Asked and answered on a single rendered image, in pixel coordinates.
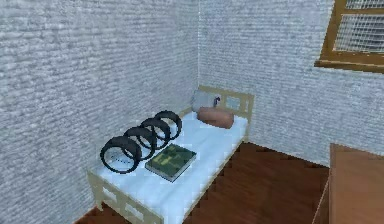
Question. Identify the beige bed white mattress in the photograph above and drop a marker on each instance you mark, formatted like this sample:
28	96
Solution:
200	146

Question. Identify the pale grey pillow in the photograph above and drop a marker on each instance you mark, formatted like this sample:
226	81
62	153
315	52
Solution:
202	100

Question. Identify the brown pillow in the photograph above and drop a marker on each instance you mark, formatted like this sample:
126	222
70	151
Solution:
215	117

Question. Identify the green book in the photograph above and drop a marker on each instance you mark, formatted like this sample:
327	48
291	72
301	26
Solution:
170	161

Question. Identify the brown framed window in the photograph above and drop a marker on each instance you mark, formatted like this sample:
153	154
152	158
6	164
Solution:
353	33

